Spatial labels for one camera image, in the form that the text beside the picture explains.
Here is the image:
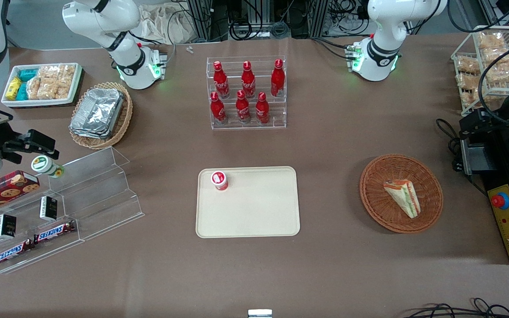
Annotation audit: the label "white wire rack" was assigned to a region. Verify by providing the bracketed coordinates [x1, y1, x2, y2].
[451, 26, 509, 116]

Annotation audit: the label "brown wicker basket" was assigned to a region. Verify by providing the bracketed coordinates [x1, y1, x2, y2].
[359, 154, 444, 234]

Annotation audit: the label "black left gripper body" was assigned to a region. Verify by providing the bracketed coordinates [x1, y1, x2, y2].
[484, 88, 509, 134]

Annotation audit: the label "black table cable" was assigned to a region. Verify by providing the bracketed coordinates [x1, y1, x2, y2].
[435, 118, 488, 197]

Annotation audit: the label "black floor cables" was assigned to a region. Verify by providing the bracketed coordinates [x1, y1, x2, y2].
[405, 298, 509, 318]

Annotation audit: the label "white snack tray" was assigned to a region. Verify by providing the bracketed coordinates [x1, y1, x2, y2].
[1, 63, 83, 108]

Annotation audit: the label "rice cracker pack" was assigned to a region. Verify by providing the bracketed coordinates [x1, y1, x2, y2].
[27, 77, 43, 101]
[38, 65, 60, 100]
[56, 64, 76, 100]

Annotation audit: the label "triangle sandwich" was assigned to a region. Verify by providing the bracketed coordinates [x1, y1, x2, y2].
[383, 179, 422, 220]

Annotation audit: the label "clear acrylic stepped shelf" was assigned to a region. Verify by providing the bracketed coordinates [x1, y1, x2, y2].
[0, 174, 84, 275]
[50, 147, 145, 242]

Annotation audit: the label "snickers bar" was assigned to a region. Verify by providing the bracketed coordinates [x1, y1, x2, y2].
[0, 238, 34, 268]
[33, 220, 76, 245]

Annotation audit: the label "red plaid cookie box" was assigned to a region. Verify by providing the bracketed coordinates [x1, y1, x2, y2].
[0, 170, 41, 220]

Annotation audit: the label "green white yogurt cup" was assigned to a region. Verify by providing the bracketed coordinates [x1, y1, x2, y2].
[31, 155, 65, 179]

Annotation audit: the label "small black chocolate box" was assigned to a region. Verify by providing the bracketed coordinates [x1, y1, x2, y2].
[39, 196, 59, 222]
[0, 214, 17, 239]

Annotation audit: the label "red white yogurt cup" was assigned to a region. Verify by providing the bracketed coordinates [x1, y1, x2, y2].
[211, 170, 229, 191]

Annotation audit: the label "bagged fried snack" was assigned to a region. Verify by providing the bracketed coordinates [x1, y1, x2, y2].
[455, 56, 481, 75]
[477, 32, 505, 50]
[457, 74, 481, 109]
[482, 48, 509, 83]

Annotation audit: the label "beige plastic tray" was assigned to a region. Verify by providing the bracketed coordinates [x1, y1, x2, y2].
[195, 166, 301, 239]

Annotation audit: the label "coiled black cable bundle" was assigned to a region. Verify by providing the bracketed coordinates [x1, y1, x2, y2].
[229, 15, 291, 39]

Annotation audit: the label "red cola bottle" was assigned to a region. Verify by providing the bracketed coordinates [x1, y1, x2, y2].
[255, 91, 270, 125]
[213, 61, 230, 98]
[236, 90, 251, 124]
[210, 91, 227, 125]
[241, 61, 256, 98]
[270, 59, 285, 98]

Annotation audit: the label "yellow snack pack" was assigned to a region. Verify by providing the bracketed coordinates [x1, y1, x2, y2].
[6, 77, 22, 101]

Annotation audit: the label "clear acrylic bottle rack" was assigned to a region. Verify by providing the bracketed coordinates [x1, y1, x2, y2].
[206, 56, 287, 130]

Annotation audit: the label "beige cloth bag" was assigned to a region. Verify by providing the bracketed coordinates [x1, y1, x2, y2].
[140, 4, 195, 45]

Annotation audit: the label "light wicker basket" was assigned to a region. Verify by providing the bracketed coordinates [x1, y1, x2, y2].
[68, 82, 133, 150]

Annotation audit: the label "aluminium foil tray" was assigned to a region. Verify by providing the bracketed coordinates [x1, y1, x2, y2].
[69, 125, 114, 140]
[71, 88, 125, 134]

